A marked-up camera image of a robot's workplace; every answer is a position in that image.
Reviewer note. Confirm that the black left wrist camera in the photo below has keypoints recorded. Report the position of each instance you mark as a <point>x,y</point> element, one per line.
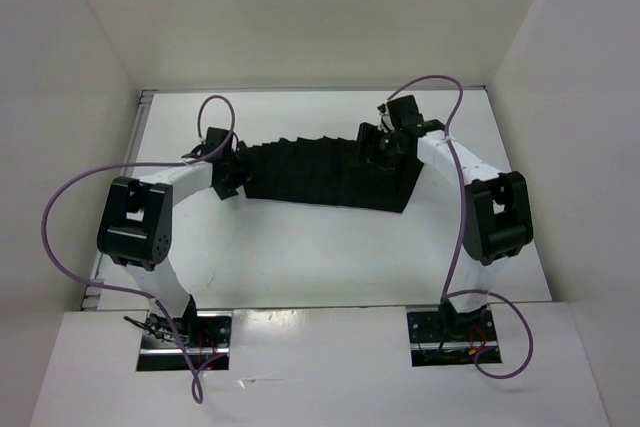
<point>218,143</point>

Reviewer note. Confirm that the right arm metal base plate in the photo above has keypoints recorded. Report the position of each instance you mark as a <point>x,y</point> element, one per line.
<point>436,341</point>

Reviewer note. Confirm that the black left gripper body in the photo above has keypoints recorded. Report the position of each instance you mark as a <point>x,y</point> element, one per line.
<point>235,176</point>

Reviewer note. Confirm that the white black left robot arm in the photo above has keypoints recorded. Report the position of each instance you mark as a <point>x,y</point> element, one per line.
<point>137,226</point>

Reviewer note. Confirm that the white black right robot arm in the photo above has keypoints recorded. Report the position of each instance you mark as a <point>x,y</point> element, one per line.
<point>495,221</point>

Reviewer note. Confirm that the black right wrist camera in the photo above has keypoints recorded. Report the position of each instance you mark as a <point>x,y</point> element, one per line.
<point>403,111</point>

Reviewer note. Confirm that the black pleated skirt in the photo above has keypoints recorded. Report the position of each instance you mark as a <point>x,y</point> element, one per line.
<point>326,172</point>

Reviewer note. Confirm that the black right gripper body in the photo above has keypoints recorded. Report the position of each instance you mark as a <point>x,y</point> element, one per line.
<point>384,152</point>

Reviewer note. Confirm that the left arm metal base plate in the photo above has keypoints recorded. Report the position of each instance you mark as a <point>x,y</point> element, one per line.
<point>208,344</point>

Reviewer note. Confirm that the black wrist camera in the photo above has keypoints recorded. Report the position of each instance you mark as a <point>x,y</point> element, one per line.
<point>218,143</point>
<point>403,111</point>

